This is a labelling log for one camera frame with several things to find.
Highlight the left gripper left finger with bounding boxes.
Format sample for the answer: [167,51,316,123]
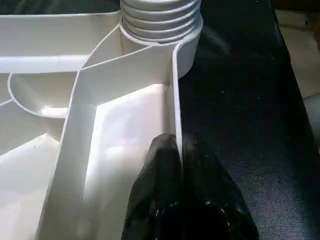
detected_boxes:
[121,133,183,240]

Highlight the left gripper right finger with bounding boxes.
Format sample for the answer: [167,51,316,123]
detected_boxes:
[181,134,260,240]

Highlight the black work mat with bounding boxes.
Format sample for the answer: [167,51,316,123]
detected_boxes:
[0,0,320,240]

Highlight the white plastic table leg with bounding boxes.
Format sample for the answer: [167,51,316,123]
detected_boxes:
[119,0,203,43]

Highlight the white plastic table top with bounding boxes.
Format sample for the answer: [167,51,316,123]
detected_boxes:
[0,10,204,240]

